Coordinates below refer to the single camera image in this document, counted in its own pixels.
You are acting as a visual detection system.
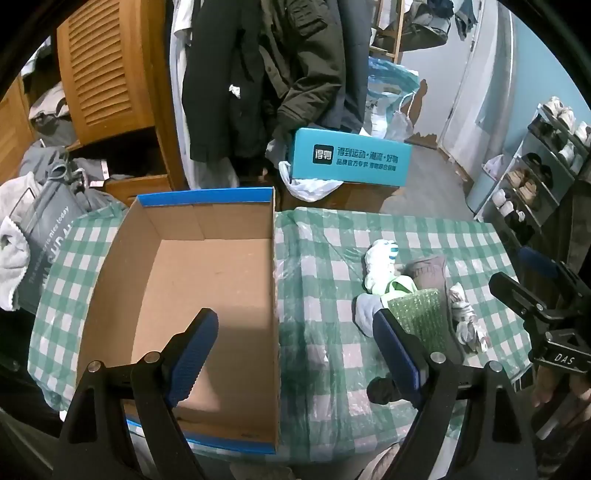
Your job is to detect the wooden louvred wardrobe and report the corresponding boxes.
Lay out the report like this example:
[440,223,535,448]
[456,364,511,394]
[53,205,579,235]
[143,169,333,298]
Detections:
[0,0,185,208]

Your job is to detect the black hanging jacket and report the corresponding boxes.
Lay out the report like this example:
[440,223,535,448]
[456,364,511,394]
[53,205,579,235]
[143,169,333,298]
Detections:
[181,0,278,163]

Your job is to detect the grey shoe rack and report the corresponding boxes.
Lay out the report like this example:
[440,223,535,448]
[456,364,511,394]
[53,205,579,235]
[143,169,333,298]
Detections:
[475,97,591,245]

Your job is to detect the brown-grey sock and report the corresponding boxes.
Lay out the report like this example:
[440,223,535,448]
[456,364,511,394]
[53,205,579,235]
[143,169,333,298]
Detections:
[405,256,448,296]

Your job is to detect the grey hoodie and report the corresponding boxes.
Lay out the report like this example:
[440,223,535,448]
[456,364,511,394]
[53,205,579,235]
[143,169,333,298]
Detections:
[18,148,130,213]

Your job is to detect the white door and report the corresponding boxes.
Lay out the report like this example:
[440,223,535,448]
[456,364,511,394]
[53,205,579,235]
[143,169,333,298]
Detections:
[438,9,515,162]

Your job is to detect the group of assorted shoes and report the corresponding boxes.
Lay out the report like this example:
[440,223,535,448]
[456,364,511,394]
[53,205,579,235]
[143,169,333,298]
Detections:
[492,97,591,232]

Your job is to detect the dark sock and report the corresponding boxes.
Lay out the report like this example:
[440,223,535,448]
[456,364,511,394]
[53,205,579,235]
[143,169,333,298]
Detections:
[367,376,402,404]

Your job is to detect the cardboard box blue rim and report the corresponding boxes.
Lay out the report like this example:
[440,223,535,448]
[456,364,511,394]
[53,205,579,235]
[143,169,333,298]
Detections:
[76,187,282,455]

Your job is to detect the blue plastic bag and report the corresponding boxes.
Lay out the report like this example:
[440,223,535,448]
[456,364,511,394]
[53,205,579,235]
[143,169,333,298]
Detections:
[367,56,428,139]

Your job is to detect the white towel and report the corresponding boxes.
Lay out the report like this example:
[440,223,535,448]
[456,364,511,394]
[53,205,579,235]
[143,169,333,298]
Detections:
[0,173,38,310]

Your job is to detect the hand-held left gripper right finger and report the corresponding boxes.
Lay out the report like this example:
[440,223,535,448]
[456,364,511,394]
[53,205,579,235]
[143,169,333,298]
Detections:
[372,308,539,480]

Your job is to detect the light blue bin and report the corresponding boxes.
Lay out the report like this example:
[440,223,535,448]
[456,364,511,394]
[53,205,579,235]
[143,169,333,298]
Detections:
[464,164,502,213]

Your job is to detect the green checkered tablecloth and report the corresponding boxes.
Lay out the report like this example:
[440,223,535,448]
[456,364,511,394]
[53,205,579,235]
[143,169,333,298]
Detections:
[30,205,536,462]

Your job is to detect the pale blue sock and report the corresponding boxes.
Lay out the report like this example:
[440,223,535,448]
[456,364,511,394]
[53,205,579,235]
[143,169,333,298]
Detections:
[353,293,384,337]

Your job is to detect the wooden rack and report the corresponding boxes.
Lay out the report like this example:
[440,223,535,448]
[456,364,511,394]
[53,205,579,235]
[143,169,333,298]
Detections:
[369,0,406,63]

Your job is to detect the teal printed box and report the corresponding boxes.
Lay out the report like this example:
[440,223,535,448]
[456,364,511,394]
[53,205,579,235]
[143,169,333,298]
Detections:
[290,128,413,188]

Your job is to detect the white plastic bag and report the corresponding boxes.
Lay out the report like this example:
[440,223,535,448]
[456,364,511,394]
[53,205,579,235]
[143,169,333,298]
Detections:
[278,161,345,202]

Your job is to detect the person's right hand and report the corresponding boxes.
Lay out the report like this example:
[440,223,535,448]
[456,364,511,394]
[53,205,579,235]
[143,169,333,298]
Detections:
[531,369,591,425]

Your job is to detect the white patterned sock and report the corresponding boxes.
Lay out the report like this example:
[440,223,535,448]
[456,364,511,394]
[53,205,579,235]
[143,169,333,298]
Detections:
[445,282,491,354]

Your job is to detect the dark navy hanging garment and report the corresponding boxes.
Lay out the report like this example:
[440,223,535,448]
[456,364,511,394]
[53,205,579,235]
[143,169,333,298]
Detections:
[332,0,370,134]

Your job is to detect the grey printed bag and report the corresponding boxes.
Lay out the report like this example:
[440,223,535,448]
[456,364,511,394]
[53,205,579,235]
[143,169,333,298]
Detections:
[18,178,93,315]

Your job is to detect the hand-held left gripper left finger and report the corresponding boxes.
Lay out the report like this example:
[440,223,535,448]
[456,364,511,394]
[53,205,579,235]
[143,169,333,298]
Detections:
[53,308,220,480]

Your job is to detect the olive hanging jacket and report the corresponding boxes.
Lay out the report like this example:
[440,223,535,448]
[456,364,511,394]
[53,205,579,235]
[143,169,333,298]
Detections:
[259,0,347,139]

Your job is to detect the white sock blue stripes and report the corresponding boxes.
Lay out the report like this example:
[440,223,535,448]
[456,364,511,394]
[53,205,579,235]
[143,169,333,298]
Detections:
[364,239,399,294]

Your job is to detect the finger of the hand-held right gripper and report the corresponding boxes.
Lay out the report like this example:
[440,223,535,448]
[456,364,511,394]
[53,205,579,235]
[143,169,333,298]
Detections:
[518,247,589,298]
[488,272,550,320]

